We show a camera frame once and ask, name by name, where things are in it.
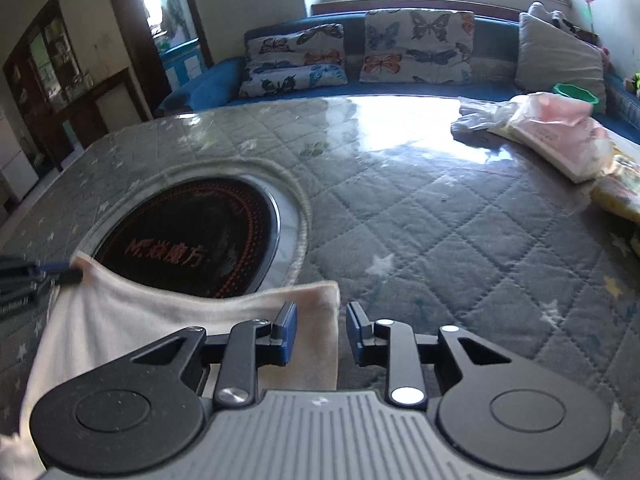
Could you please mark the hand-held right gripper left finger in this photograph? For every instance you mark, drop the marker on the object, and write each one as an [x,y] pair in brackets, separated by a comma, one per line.
[288,332]

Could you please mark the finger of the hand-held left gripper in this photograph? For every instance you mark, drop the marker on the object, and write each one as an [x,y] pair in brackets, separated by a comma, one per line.
[56,266]

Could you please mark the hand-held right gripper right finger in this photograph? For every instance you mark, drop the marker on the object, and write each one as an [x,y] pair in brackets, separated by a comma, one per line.
[354,335]

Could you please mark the white cloth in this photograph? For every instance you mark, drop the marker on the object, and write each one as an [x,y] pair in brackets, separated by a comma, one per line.
[150,310]

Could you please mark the black induction cooktop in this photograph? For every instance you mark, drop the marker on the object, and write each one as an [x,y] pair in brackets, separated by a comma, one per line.
[192,240]

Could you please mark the grey quilted table cover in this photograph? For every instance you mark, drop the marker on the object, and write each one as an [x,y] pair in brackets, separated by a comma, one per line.
[400,185]

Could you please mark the dark wooden cabinet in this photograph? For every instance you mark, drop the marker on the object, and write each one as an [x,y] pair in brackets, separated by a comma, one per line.
[55,85]

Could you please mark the grey crumpled cloth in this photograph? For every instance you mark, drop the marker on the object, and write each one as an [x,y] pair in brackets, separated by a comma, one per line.
[475,120]

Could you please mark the blue sofa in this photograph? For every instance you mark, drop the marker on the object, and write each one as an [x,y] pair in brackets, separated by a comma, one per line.
[350,60]

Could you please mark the pink plastic bag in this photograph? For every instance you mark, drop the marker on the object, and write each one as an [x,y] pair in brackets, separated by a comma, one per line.
[560,132]

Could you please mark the large butterfly print cushion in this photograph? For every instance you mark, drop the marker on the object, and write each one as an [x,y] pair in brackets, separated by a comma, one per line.
[417,46]

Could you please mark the yellow packet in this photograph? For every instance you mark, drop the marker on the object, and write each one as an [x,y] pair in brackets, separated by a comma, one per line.
[620,190]

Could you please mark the green plastic bowl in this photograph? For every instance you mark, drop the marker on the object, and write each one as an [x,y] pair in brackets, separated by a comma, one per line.
[575,93]

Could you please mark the grey cushion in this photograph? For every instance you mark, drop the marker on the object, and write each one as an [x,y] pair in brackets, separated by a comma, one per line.
[560,60]

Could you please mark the dark wooden door frame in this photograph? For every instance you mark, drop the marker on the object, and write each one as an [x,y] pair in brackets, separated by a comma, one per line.
[155,20]

